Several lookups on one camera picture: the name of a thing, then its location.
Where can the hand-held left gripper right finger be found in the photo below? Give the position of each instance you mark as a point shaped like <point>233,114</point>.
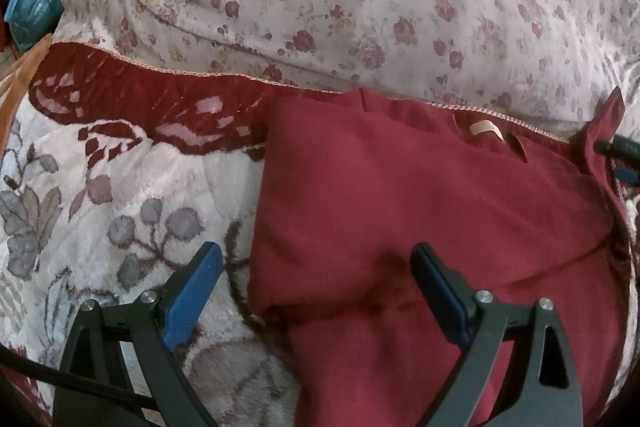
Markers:
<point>441,289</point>

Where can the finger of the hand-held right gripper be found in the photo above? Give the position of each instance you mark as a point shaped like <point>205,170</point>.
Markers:
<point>629,176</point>
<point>622,146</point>

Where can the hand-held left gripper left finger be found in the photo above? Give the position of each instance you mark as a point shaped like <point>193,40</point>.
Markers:
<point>200,279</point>

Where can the dark red garment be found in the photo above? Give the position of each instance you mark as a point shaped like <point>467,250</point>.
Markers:
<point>400,187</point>

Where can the plush floral blanket red border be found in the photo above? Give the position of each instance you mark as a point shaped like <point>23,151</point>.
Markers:
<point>100,187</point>

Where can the orange patterned cloth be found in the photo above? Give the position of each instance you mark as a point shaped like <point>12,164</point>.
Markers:
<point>17,77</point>

